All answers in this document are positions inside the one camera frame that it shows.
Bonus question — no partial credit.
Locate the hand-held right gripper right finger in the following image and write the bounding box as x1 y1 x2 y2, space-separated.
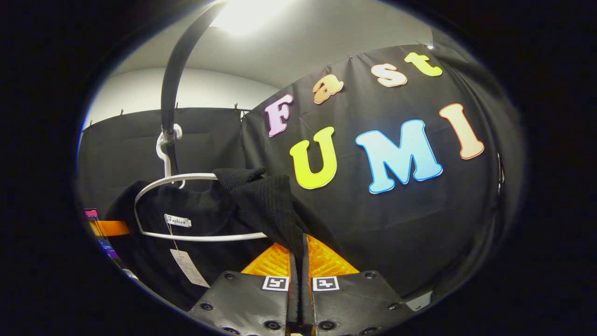
301 233 414 336

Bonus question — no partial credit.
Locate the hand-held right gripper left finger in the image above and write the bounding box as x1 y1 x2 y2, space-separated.
189 243 300 336

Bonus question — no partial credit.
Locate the black jacket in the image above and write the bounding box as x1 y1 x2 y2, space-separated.
105 168 341 312

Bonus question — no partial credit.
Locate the white plastic hanger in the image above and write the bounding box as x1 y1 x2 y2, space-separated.
134 124 269 242

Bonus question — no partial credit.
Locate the black metal clothes rack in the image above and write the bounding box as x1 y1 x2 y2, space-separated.
161 0 229 175

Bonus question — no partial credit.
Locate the colourful monitor screen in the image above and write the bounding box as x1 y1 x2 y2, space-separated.
84 209 119 262

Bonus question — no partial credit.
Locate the white paper sheet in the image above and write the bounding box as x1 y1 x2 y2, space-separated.
405 290 433 312

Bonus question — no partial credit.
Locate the black backdrop cloth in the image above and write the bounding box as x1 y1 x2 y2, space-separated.
77 30 525 299

